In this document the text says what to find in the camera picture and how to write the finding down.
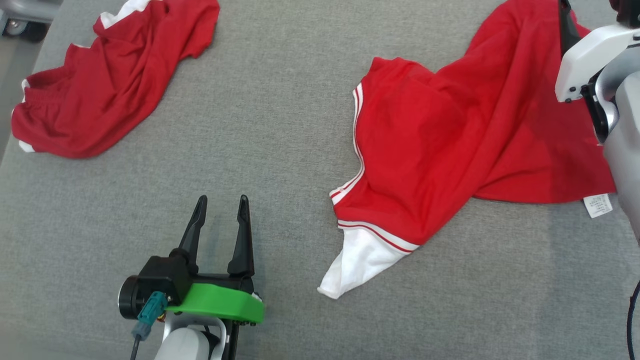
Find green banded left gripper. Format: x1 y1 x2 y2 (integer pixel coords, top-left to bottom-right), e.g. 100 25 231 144
166 194 265 325

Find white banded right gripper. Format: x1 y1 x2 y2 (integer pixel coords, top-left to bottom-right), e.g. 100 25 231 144
555 0 640 104

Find red basketball jersey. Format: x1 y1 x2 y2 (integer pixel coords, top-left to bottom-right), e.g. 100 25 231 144
317 0 618 300

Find red basketball shorts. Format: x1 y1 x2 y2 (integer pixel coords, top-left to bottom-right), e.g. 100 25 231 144
11 0 221 160

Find grey wheeled cart base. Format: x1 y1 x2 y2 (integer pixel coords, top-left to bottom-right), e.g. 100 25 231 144
0 0 63 43

